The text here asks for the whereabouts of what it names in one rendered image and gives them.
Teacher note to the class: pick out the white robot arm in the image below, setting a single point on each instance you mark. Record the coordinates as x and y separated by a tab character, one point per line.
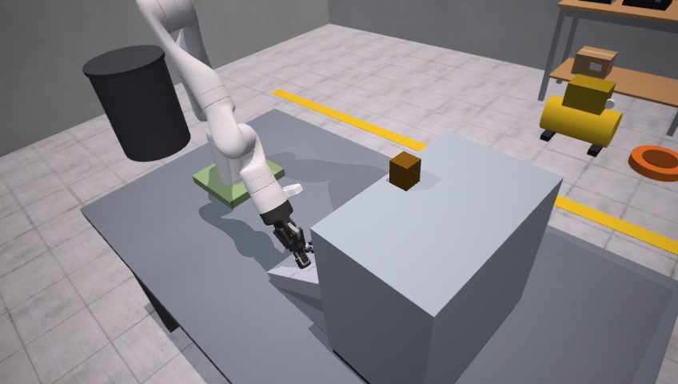
209	95

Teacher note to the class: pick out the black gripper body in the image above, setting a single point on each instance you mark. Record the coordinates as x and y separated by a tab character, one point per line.
280	215

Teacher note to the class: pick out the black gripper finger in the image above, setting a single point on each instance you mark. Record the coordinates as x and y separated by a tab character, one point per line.
282	240
297	243

